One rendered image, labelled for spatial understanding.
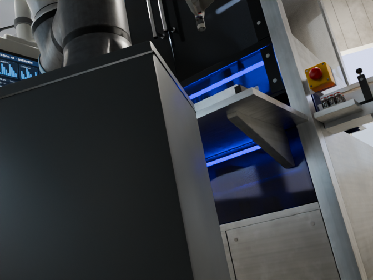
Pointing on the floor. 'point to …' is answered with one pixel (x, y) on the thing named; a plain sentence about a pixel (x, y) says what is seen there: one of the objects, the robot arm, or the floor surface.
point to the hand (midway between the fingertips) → (196, 14)
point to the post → (314, 145)
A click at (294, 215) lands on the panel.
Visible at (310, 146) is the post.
